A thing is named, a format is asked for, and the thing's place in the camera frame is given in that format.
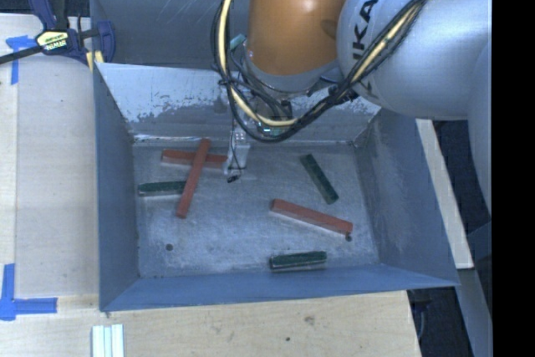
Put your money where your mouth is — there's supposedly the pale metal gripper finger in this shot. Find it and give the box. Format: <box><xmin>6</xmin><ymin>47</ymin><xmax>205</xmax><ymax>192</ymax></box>
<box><xmin>223</xmin><ymin>132</ymin><xmax>240</xmax><ymax>183</ymax></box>
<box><xmin>237</xmin><ymin>132</ymin><xmax>252</xmax><ymax>172</ymax></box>

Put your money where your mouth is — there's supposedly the red-brown flat block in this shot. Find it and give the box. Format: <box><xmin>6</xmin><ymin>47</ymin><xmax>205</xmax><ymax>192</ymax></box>
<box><xmin>267</xmin><ymin>197</ymin><xmax>354</xmax><ymax>240</ymax></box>
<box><xmin>160</xmin><ymin>148</ymin><xmax>229</xmax><ymax>171</ymax></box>
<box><xmin>175</xmin><ymin>137</ymin><xmax>212</xmax><ymax>220</ymax></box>

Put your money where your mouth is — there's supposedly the grey metal bin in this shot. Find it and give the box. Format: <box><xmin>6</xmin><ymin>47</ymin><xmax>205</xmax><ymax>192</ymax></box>
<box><xmin>88</xmin><ymin>0</ymin><xmax>461</xmax><ymax>313</ymax></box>

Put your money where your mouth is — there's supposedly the dark green flat block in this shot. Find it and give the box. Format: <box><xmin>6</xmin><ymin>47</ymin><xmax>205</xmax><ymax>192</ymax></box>
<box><xmin>137</xmin><ymin>179</ymin><xmax>188</xmax><ymax>198</ymax></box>
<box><xmin>298</xmin><ymin>153</ymin><xmax>340</xmax><ymax>206</ymax></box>
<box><xmin>267</xmin><ymin>249</ymin><xmax>329</xmax><ymax>273</ymax></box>

